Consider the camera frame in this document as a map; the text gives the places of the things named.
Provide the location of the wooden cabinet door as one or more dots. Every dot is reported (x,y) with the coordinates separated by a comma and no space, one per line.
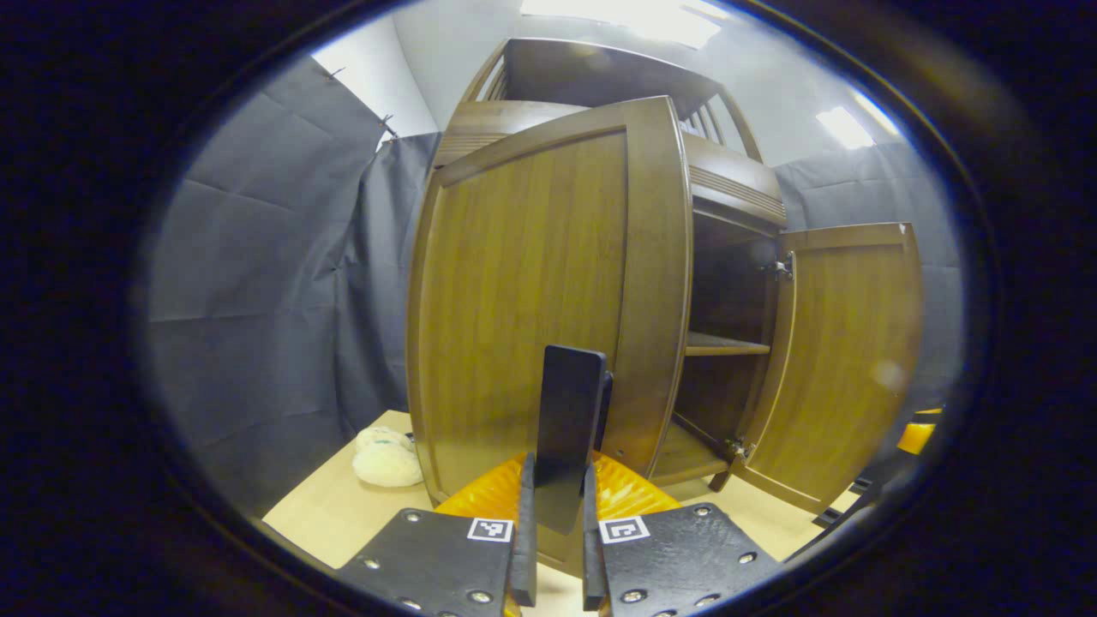
(848,360)
(531,257)

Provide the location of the black backdrop cloth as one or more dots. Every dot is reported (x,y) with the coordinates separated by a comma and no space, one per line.
(257,300)

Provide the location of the brown wooden shoe cabinet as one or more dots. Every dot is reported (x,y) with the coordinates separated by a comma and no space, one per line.
(737,188)

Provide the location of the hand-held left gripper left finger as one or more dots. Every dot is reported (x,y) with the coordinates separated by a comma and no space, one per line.
(446,566)

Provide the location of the small ceiling light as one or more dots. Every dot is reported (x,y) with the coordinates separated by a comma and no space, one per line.
(844,128)

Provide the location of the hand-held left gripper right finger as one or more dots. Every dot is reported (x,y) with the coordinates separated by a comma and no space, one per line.
(677,566)

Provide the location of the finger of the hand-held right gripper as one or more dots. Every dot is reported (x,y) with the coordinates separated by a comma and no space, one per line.
(919,435)

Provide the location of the cream fluffy plush item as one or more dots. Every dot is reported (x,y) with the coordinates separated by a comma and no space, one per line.
(387,463)

